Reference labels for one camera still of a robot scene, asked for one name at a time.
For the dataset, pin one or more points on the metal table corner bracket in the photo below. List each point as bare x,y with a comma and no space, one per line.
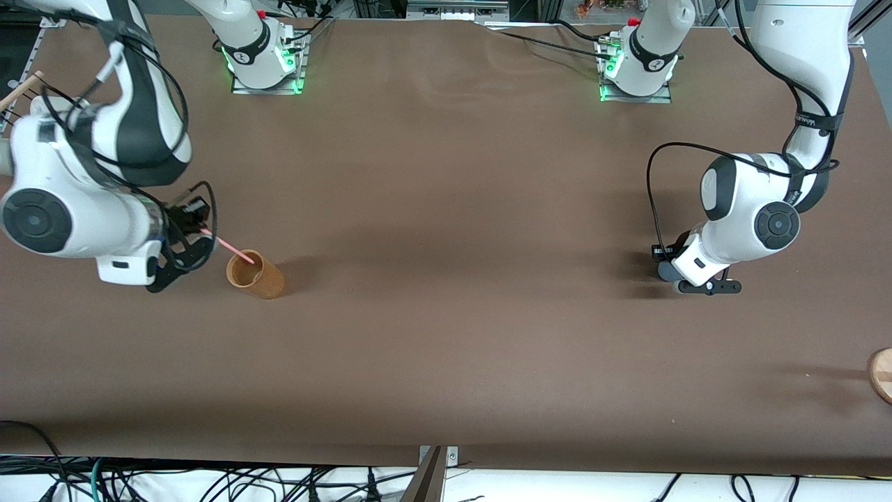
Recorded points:
52,21

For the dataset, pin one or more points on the brown table cover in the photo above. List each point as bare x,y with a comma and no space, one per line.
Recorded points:
446,174

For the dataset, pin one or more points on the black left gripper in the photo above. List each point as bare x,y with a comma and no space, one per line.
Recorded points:
660,252

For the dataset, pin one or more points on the wooden stick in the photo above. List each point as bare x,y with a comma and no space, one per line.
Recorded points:
24,87

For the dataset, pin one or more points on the orange background clutter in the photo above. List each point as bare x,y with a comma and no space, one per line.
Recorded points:
599,7

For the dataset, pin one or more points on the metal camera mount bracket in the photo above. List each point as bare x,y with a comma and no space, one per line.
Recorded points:
451,457

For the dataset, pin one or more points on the round wooden disc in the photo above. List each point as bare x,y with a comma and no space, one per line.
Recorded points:
883,376

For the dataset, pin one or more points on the blue cup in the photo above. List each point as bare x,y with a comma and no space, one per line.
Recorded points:
667,272

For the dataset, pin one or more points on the white cylinder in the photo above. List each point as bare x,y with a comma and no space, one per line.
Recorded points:
5,157

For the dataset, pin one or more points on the pink chopstick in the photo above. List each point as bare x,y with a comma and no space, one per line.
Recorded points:
233,247

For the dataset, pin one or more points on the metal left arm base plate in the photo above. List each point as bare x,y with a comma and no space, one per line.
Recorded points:
637,100

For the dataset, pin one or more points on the dark camera mount pole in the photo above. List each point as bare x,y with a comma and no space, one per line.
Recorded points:
425,484

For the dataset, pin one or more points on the grey metal box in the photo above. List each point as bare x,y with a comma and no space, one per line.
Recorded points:
453,10

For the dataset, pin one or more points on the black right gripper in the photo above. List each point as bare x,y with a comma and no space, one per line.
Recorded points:
182,217

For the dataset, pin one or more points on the aluminium frame profile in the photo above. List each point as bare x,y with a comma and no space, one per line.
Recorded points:
871,17

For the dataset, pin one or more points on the brown bamboo cup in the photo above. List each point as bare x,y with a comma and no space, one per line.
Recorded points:
268,282

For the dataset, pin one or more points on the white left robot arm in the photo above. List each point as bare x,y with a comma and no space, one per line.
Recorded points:
752,209

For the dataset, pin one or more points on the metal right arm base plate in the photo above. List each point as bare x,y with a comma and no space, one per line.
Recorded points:
268,90

